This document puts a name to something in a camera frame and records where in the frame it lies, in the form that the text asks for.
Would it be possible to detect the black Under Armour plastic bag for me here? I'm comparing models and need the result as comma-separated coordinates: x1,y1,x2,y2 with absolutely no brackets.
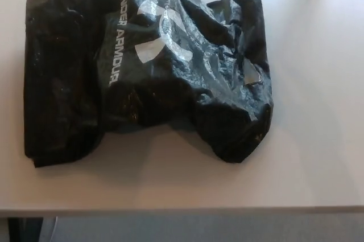
22,0,274,169

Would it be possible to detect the black table leg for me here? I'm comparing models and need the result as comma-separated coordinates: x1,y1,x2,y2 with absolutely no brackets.
7,210,44,242

